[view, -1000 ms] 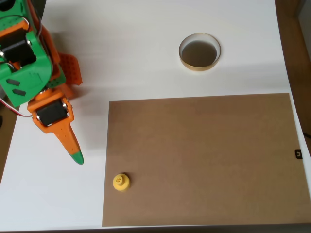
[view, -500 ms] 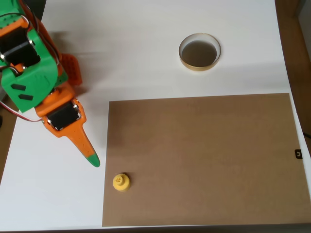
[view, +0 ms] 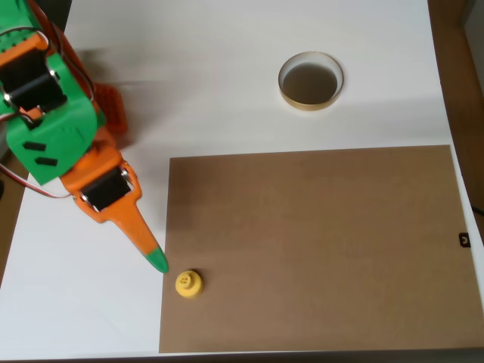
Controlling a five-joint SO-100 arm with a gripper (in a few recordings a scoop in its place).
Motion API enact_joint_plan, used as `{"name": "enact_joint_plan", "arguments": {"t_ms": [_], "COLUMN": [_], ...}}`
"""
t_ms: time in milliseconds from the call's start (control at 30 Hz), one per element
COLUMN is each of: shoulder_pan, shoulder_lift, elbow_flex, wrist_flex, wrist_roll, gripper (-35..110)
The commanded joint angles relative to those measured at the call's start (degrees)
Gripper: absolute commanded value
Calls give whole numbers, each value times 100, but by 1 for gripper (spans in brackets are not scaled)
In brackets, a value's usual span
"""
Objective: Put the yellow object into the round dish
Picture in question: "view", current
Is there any small yellow knob piece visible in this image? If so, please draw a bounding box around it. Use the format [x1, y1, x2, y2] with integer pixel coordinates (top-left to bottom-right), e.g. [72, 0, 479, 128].
[175, 268, 205, 300]

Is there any round wooden ring dish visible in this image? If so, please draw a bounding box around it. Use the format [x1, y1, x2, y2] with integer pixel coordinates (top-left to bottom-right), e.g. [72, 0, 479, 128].
[278, 51, 345, 113]

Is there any brown fibreboard sheet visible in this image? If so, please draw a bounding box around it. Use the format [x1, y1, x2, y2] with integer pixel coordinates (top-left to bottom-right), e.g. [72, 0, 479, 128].
[158, 144, 484, 354]

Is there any white red servo cable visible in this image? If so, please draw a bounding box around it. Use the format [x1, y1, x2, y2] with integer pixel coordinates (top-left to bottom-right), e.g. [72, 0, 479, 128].
[0, 162, 73, 200]

